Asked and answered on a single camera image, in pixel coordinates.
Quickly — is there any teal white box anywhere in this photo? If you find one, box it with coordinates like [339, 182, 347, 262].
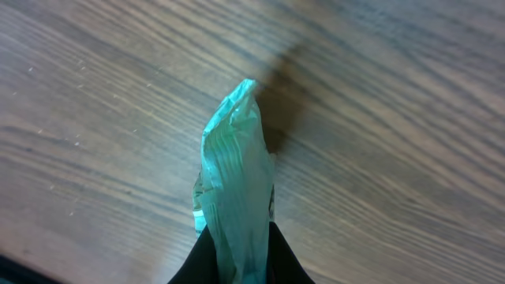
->
[198, 79, 275, 283]

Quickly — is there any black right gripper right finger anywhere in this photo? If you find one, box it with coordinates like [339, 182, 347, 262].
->
[266, 222, 315, 284]

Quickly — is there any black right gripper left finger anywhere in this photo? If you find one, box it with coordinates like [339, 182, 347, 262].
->
[168, 226, 219, 284]

